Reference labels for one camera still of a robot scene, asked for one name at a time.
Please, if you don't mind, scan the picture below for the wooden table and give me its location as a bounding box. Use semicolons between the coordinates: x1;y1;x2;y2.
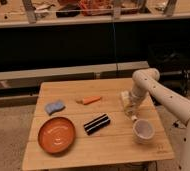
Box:
22;78;174;171

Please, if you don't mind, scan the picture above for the white bottle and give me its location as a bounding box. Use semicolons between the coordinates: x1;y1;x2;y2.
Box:
121;91;137;122

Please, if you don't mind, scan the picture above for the orange plate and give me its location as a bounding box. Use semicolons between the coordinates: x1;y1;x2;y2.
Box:
38;117;76;154

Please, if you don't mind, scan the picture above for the hanging black cable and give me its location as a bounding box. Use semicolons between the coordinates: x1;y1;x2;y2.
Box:
111;0;120;75

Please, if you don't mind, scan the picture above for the cluttered background shelf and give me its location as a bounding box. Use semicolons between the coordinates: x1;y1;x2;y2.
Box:
0;0;190;28

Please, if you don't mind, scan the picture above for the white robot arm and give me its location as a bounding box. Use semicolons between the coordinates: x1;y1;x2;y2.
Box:
130;68;190;171

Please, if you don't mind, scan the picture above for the black white striped block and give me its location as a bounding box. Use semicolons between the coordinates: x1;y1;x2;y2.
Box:
84;114;111;135

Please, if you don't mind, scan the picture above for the blue sponge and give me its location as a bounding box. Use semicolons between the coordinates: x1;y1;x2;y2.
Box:
45;101;65;115

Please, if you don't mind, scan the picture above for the orange toy carrot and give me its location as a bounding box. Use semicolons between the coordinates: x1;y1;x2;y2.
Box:
76;96;102;105

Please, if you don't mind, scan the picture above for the white cup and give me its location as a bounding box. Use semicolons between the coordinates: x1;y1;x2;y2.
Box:
132;119;155;144

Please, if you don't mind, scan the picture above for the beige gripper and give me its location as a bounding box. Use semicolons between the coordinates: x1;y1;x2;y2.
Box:
127;99;142;115

